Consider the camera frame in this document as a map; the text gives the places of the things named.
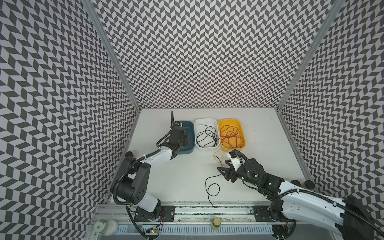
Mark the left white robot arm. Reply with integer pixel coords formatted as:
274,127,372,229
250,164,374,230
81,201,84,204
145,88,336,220
111,112,189,221

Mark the cable pile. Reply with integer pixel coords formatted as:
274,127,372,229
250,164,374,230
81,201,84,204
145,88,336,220
204,173,223,207

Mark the left spice jar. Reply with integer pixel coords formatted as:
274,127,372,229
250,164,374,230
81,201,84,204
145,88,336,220
125,151,137,159

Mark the dark teal tray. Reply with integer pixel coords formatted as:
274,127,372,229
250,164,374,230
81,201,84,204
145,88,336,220
179,121,195,155

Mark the red cable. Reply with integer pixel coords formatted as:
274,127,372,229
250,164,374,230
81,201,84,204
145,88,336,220
220,124,245,149

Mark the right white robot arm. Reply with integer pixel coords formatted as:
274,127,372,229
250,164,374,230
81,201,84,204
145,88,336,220
217,155,384,240

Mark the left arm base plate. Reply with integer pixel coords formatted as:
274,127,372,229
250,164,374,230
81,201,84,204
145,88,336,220
134,206,176,223

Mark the white tape roll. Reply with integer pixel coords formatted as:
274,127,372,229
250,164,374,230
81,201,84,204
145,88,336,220
93,220,119,236

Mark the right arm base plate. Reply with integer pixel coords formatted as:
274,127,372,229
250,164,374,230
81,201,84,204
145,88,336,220
251,205,275,223

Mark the aluminium front rail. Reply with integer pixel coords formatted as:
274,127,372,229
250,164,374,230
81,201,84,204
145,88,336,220
92,202,340,225

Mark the brass knob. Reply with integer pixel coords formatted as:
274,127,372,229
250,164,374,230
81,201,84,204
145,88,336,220
211,218,222,229

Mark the black cable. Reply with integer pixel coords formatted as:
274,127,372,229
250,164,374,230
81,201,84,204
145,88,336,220
196,124,219,148

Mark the white tray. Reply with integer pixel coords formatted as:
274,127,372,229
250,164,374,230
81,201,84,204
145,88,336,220
194,118,221,151

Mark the yellow cable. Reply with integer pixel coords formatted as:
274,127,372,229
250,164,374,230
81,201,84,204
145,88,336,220
213,149,226,167

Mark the yellow tray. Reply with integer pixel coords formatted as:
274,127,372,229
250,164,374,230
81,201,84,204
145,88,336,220
218,119,246,152

